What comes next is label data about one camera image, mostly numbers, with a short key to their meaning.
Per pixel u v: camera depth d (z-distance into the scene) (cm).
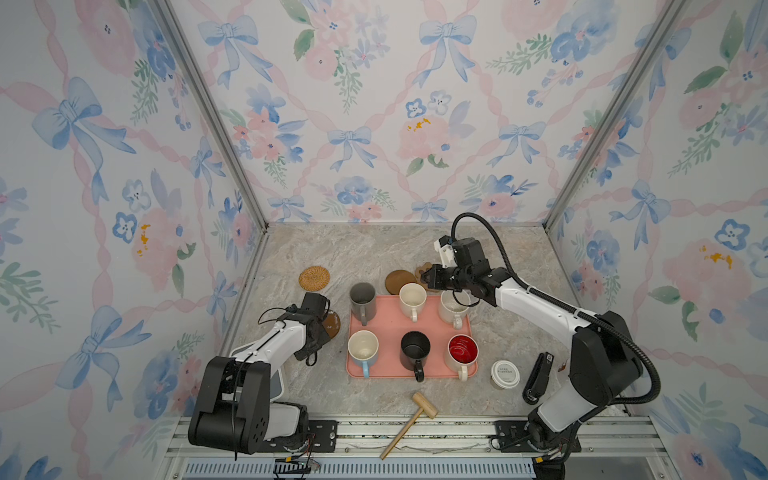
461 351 86
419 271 104
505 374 78
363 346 84
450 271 76
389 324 94
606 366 45
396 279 103
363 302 88
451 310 86
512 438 74
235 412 42
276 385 77
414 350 86
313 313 72
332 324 93
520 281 59
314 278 104
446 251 79
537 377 80
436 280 76
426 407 77
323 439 74
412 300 94
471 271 68
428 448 73
